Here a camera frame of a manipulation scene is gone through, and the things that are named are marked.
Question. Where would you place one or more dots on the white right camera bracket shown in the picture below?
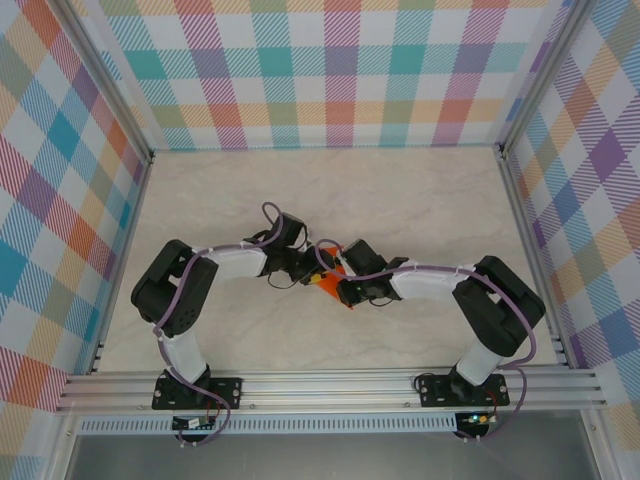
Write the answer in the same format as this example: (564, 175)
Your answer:
(341, 256)

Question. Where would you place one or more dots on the circuit board with green light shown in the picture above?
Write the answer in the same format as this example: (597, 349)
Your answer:
(477, 419)

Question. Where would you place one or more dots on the aluminium mounting rail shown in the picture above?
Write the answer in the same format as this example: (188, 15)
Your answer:
(325, 390)

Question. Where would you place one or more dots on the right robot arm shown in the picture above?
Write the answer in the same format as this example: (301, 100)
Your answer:
(500, 310)

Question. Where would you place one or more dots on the aluminium frame post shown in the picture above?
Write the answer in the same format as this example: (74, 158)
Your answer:
(107, 85)
(540, 75)

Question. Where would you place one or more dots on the orange square paper sheet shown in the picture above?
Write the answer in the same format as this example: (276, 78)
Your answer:
(330, 289)

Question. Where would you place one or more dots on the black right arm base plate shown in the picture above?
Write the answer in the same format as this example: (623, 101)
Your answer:
(432, 392)

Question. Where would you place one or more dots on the grey metal panel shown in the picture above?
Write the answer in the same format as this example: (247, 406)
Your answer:
(325, 457)

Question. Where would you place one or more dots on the aluminium table side rail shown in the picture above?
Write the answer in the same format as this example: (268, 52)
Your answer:
(125, 250)
(530, 250)

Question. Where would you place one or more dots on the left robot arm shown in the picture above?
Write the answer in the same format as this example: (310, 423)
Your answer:
(170, 295)

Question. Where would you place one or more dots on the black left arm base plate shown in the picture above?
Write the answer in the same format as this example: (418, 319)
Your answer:
(227, 392)

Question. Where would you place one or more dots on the small black circuit board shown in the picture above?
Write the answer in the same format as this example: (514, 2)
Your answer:
(192, 424)

